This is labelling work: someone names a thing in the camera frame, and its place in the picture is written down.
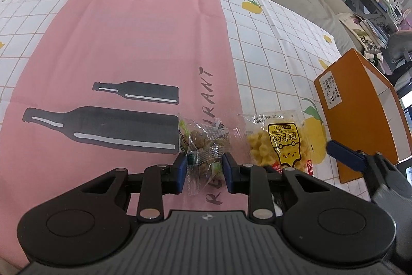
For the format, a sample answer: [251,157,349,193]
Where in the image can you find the grey office chair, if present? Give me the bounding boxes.
[384,32,412,89]

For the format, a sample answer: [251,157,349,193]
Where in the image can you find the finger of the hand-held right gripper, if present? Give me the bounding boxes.
[326,140,403,195]

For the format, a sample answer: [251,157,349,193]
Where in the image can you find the yellow puffed snack packet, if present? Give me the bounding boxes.
[240,111,327,176]

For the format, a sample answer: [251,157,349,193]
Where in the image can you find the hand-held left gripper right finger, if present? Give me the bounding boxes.
[222,153,323,221]

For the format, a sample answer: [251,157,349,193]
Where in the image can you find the orange cardboard box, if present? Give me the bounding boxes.
[314,48,411,184]

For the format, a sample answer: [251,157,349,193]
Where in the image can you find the magazines on sofa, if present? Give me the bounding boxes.
[338,12,387,67]

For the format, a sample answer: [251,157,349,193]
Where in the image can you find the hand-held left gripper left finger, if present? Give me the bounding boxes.
[82,153,188,221]

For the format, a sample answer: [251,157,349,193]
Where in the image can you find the pink white printed tablecloth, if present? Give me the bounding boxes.
[0,0,380,263]

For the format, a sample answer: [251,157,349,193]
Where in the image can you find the clear nut packet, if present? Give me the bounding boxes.
[177,114,233,196]

